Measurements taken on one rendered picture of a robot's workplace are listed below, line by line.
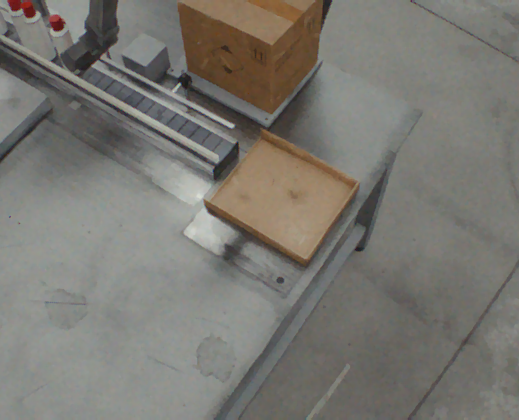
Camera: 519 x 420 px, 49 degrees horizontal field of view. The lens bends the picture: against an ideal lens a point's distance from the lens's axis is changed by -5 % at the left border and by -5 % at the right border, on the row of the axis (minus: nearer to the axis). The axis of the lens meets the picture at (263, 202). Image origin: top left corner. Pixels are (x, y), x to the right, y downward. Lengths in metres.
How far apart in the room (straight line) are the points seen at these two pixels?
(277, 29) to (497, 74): 1.83
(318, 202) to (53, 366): 0.75
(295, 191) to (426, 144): 1.29
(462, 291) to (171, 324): 1.35
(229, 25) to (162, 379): 0.85
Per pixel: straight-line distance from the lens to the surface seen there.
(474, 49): 3.21
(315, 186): 1.54
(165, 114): 1.63
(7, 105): 1.80
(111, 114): 1.70
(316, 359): 2.22
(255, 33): 1.47
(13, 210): 1.64
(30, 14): 1.76
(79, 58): 1.53
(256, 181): 1.54
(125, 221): 1.53
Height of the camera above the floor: 2.14
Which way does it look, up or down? 60 degrees down
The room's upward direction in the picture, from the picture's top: 1 degrees counter-clockwise
